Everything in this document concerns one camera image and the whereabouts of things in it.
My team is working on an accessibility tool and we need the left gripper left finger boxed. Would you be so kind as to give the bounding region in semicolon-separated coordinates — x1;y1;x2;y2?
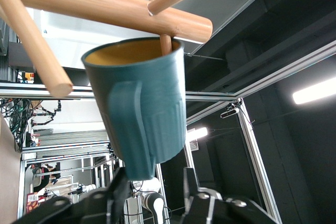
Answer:
12;166;132;224

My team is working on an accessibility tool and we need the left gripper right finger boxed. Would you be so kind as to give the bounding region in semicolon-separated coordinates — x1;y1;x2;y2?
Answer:
181;166;276;224

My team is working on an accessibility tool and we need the teal cup yellow inside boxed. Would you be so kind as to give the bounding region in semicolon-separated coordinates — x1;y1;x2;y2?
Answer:
81;37;187;180

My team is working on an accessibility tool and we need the wooden cup rack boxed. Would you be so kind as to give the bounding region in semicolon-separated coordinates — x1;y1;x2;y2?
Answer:
0;0;234;98

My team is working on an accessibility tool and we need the short ceiling light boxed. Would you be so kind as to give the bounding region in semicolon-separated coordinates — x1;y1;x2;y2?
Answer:
186;126;208;142

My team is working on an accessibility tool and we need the person in background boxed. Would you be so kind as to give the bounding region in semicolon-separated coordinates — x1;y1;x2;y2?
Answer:
30;163;61;196

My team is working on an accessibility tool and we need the red printed box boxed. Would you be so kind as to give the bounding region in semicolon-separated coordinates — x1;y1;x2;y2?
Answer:
26;194;40;213

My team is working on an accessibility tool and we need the long ceiling light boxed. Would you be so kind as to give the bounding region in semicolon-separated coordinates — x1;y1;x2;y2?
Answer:
292;76;336;105

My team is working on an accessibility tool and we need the aluminium cell frame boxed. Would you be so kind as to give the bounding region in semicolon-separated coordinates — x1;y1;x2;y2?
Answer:
0;41;336;224

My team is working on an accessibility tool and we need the overhead white camera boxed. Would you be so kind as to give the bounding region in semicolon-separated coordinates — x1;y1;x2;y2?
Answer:
219;104;240;119

